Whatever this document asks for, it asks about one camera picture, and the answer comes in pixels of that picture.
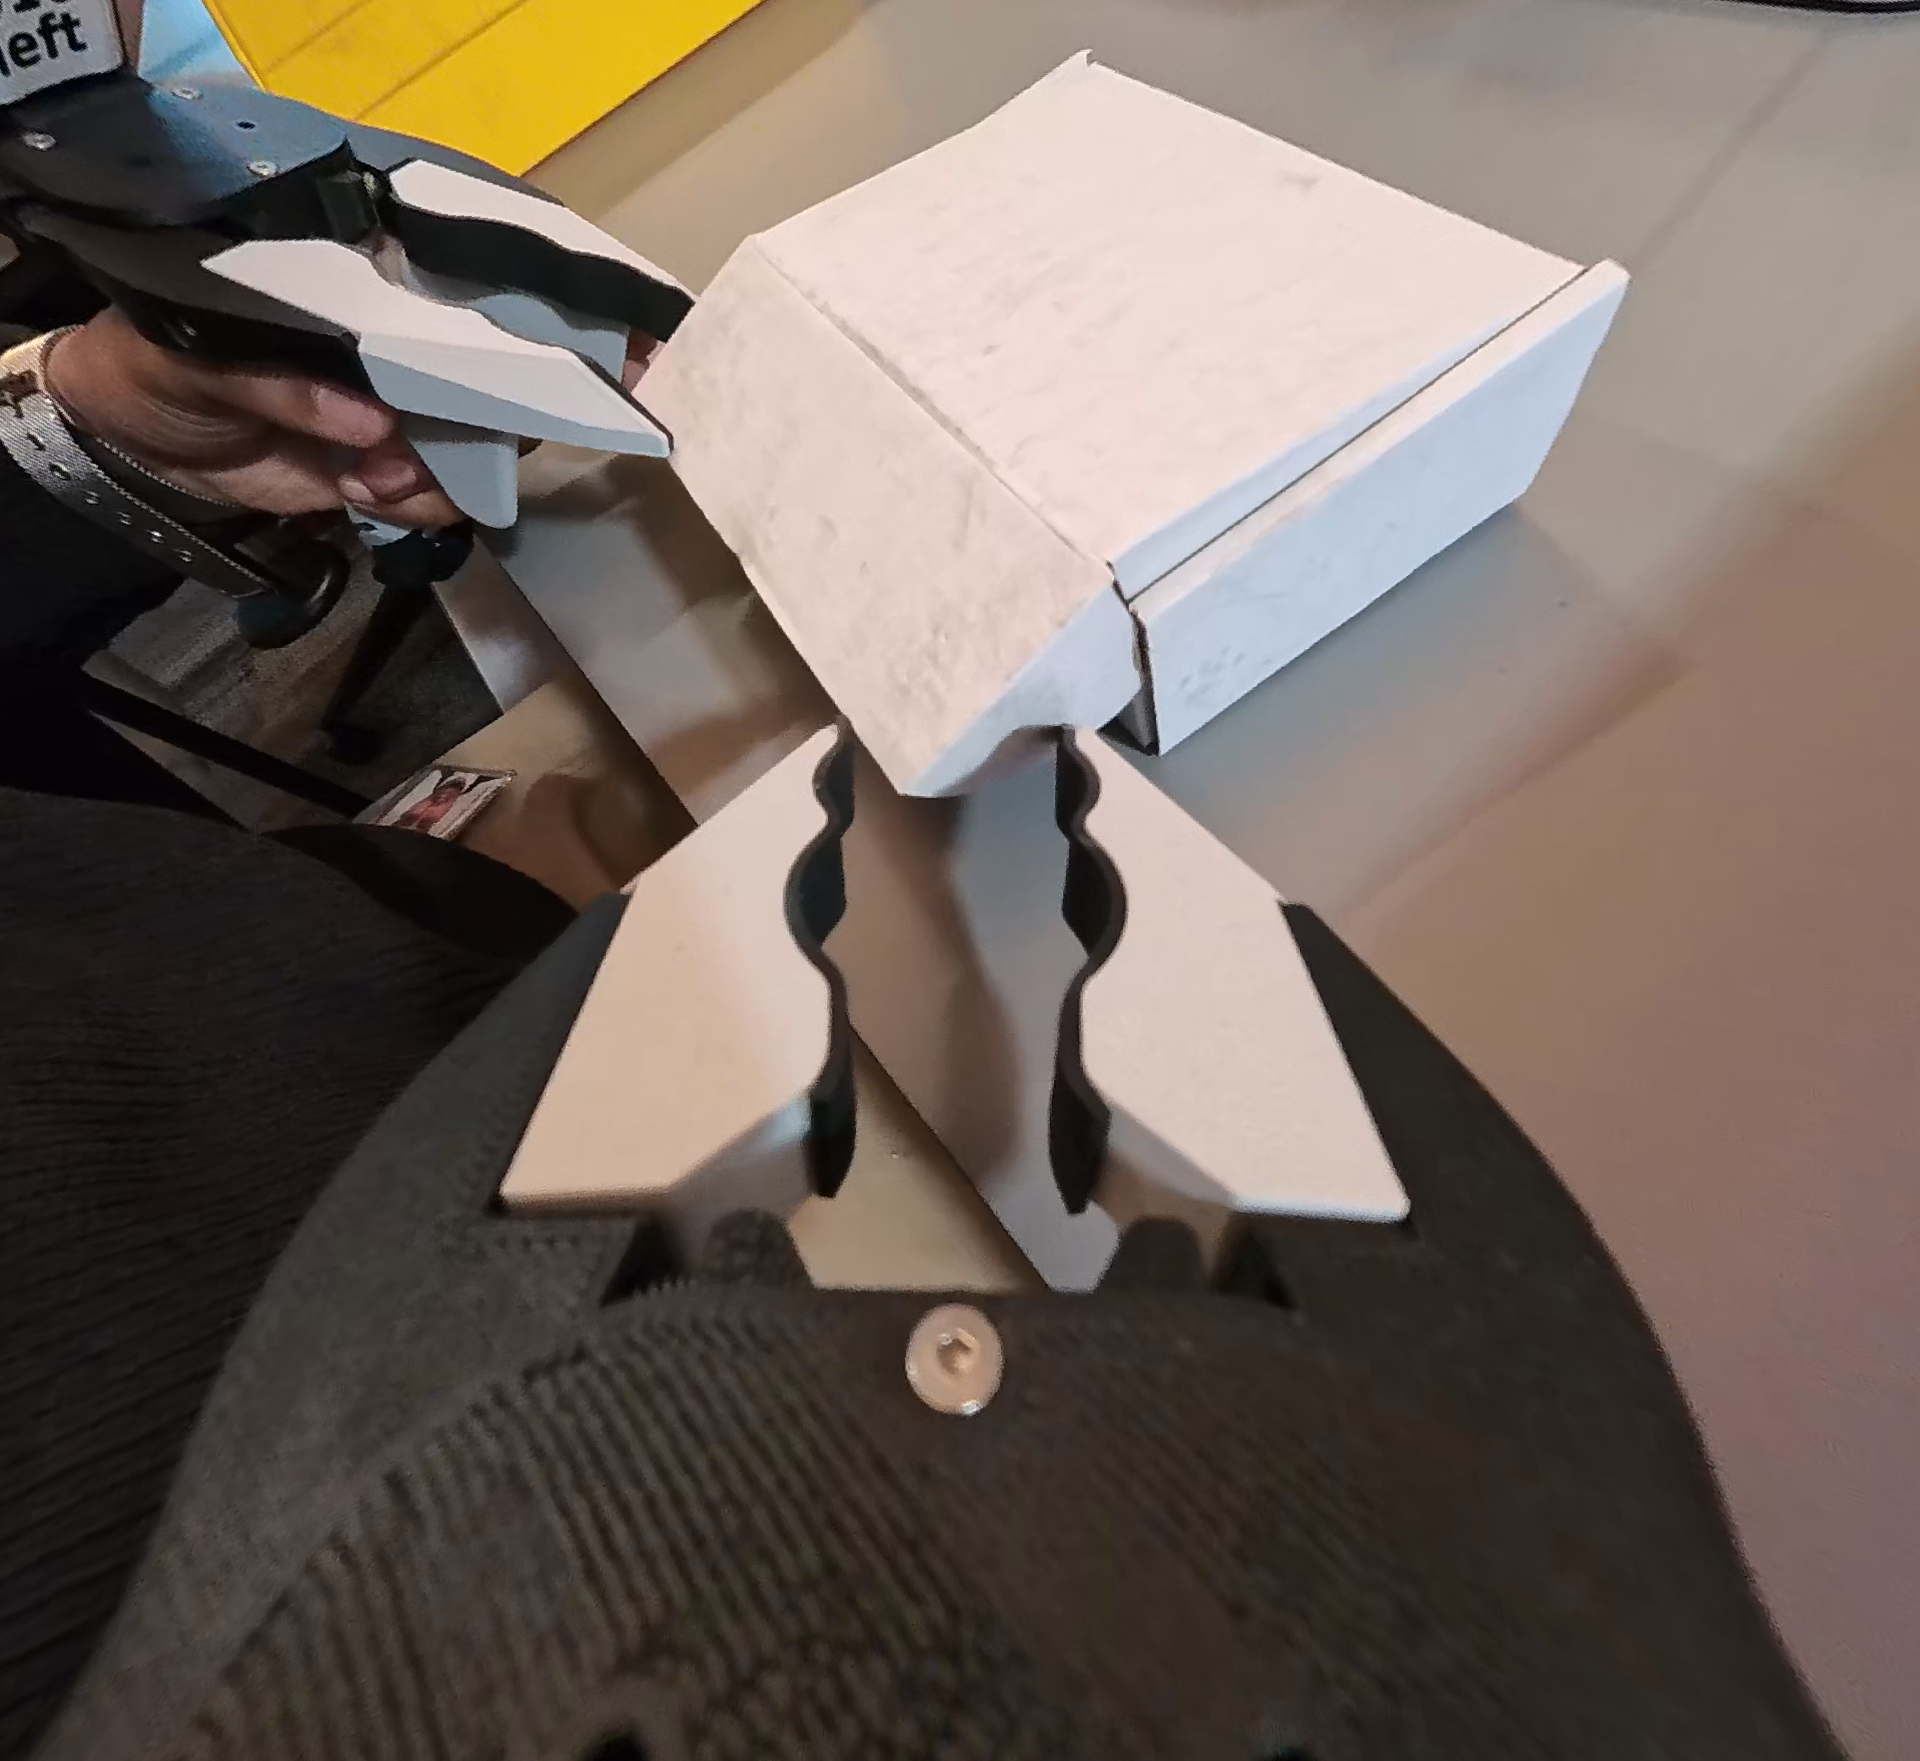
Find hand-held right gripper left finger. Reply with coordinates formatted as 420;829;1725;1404
495;726;857;1219

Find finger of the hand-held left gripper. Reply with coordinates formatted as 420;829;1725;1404
198;235;677;532
382;157;701;348

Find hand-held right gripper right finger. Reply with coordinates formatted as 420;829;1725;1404
1050;729;1415;1231

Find white cardboard mailer box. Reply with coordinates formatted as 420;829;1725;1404
636;50;1632;801

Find person's left forearm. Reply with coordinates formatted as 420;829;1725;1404
0;321;258;773

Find pale blue desk sheet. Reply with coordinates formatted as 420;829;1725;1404
132;0;250;82

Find grey desk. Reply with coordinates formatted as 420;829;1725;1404
494;0;1920;1761

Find person's left hand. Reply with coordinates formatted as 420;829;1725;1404
44;319;470;536

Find printed photo card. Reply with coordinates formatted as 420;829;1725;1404
359;763;519;841

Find grey studded wrist strap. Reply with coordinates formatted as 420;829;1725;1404
0;329;271;601

